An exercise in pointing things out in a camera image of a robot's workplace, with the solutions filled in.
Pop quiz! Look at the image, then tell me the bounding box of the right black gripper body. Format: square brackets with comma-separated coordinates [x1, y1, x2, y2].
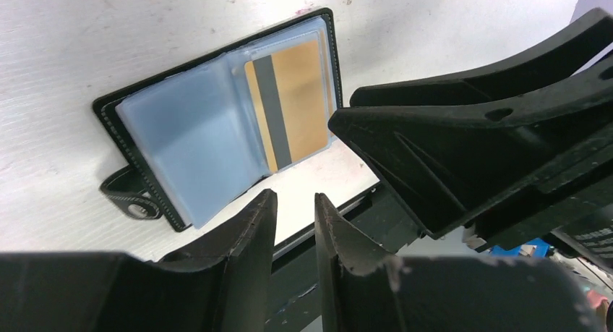
[474, 176, 612, 272]

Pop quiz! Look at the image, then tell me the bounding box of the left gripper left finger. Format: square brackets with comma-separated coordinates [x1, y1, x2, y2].
[1, 189, 278, 331]

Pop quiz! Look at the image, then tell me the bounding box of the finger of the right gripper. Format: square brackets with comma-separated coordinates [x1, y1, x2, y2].
[329, 59, 612, 237]
[350, 8, 612, 107]

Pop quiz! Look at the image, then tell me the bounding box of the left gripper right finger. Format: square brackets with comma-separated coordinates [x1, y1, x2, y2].
[314, 193, 604, 331]

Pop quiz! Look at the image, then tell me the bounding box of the black leather card holder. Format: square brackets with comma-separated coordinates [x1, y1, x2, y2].
[93, 7, 343, 232]

